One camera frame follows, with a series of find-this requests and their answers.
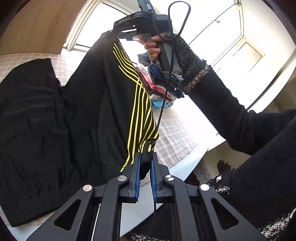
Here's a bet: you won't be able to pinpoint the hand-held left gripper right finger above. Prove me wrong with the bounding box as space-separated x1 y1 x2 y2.
150 152 266 241

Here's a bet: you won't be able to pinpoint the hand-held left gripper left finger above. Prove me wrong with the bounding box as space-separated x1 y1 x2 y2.
26 152 142 241

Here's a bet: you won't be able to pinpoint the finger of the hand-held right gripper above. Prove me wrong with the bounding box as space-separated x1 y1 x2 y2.
101 29 144 43

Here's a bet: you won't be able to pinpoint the black yellow-striped sport pants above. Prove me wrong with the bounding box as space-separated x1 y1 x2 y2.
0 31 160 227

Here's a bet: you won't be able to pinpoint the person's right forearm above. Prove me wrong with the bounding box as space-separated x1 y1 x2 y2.
180 62 296 156

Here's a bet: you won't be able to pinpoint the stack of folded clothes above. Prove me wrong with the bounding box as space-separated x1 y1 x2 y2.
136 53 185 109

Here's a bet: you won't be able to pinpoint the person's right hand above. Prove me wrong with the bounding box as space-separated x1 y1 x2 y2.
143 31 205 78

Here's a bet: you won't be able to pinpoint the white lace cloth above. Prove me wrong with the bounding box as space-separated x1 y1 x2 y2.
193 160 219 186

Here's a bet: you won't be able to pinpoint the large light wooden board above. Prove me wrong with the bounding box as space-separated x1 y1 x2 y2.
0 0 97 56

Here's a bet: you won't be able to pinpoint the person's torso in black sweater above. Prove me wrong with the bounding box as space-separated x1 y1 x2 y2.
207 109 296 241

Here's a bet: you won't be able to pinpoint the white window frame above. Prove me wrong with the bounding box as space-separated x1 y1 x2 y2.
62 0 296 112

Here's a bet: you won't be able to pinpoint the black cable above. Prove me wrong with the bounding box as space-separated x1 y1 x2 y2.
148 1 191 241

